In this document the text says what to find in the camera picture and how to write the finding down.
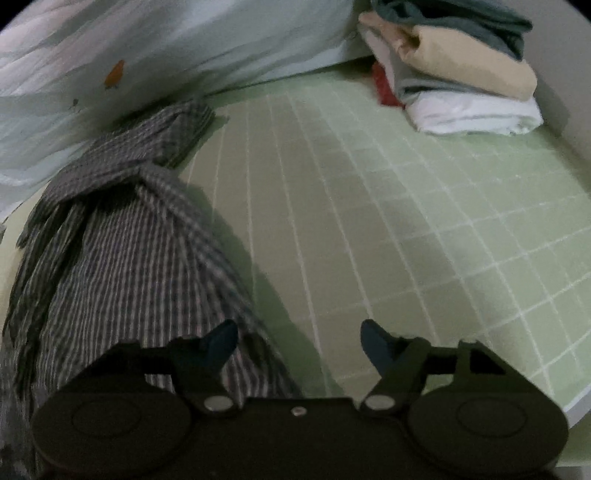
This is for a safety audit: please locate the light grey folded garment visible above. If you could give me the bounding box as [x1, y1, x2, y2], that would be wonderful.
[358, 27, 462, 106]

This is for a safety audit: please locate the dark teal folded garment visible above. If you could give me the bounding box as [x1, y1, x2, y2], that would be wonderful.
[369, 0, 534, 62]

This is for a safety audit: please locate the white folded garment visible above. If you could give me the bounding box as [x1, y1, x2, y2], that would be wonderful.
[406, 89, 544, 136]

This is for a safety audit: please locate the beige folded garment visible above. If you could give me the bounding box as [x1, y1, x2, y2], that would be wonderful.
[358, 11, 539, 101]

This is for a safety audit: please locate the green checked bed sheet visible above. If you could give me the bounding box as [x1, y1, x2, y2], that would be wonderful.
[0, 58, 586, 467]

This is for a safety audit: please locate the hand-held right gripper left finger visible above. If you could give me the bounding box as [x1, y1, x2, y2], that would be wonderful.
[82, 318, 243, 418]

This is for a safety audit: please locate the red folded garment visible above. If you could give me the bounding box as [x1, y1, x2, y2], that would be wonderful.
[372, 62, 408, 108]

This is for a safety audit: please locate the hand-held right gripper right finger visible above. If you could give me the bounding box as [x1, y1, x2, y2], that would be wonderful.
[358, 318, 531, 417]

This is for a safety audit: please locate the grey plaid shirt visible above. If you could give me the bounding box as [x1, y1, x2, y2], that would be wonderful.
[0, 97, 305, 480]

